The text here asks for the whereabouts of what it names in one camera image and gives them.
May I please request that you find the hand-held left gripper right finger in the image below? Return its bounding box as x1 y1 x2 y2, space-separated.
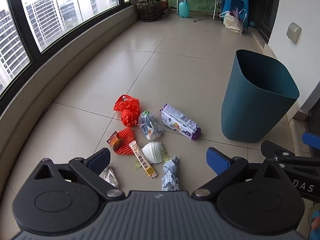
191 147 292 203

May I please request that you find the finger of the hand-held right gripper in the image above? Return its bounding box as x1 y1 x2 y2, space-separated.
302 132 320 147
260 140 320 167

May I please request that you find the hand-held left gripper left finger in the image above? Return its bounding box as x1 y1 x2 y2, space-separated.
32 147 126 202

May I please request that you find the orange foam fruit net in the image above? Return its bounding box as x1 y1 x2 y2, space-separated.
114 127 138 155

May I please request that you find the blue paper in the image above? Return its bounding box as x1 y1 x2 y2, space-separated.
161 156 180 192

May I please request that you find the teal plastic trash bin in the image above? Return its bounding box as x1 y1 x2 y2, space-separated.
221 49 300 143

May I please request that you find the white crumpled wrapper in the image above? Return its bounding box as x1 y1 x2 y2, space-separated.
99 165 120 188

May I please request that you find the small brown snack wrapper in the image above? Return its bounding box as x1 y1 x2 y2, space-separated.
107 131 122 151

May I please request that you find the white foam fruit net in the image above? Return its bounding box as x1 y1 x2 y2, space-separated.
134 148 173 172
141 141 167 165

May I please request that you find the long stick sachet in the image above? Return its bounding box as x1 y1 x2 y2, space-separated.
129 141 158 180

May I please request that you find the red plastic bag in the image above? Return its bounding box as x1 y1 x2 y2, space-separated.
113 94 140 127

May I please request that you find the purple wet wipes packet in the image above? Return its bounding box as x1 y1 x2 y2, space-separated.
160 103 202 141

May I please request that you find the patterned crumpled plastic bag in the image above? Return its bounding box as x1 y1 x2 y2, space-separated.
137 110 163 141

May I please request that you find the white tote bag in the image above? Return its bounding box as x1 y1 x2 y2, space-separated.
219 10 244 35

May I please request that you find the purple bag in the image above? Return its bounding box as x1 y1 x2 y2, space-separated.
229 7 248 23

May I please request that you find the blue plastic stool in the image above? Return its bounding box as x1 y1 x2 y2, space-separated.
220 0 250 30

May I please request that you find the teal spray bottle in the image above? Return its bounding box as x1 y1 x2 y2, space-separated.
177 0 190 18

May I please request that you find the potted plant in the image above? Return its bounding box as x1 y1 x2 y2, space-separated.
136 0 167 22

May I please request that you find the dark door frame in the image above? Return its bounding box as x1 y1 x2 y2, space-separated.
304 97 320 134

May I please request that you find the grey wall socket cover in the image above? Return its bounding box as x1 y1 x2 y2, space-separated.
286 22 302 44

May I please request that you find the black window frame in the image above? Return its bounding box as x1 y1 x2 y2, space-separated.
0 0 155 105

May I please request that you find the black cable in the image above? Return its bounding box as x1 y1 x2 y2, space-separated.
194 4 213 23

